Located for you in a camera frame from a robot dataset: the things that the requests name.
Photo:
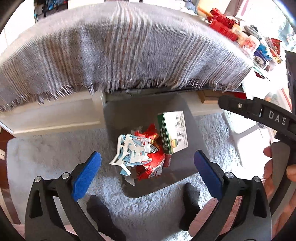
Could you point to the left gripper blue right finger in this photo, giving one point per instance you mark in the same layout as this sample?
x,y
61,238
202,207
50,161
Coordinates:
x,y
253,218

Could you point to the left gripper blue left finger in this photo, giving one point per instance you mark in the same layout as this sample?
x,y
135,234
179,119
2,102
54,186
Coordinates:
x,y
42,220

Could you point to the red chip bag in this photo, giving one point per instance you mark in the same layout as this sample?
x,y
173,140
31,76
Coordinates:
x,y
156,154

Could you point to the green white carton box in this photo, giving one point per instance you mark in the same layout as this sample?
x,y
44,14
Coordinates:
x,y
172,128

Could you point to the person's right hand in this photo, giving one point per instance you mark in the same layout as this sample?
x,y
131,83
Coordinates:
x,y
279,176

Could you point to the person's right black sock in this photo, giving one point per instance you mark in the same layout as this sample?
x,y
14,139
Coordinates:
x,y
190,199

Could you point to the person's black sock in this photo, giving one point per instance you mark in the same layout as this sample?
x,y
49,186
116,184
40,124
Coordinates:
x,y
101,215
190,199

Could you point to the person's left black sock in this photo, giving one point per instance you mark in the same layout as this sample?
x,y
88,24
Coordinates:
x,y
101,215

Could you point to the orange stick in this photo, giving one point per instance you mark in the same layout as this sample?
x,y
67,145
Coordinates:
x,y
203,12

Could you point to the grey plaid tablecloth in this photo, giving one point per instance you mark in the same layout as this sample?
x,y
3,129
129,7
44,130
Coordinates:
x,y
117,46

